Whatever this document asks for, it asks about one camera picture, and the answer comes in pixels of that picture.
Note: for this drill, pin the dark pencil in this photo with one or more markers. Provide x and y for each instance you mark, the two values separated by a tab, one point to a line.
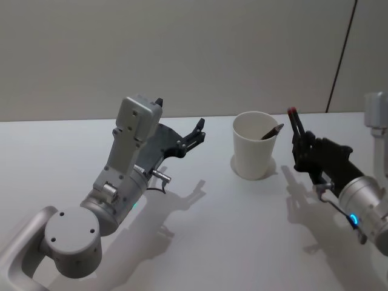
272	131

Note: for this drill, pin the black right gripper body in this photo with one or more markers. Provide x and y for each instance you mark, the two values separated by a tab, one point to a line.
332	160

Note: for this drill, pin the red-tipped right gripper finger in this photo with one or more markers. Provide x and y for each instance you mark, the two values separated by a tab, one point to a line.
303	133
294	133

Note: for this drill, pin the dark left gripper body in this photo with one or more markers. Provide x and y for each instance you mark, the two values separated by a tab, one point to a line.
160	141

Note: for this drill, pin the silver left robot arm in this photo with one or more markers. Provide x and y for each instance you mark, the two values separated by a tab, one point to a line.
72	230

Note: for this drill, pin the white paper cup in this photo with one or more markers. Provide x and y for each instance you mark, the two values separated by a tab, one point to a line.
253	151

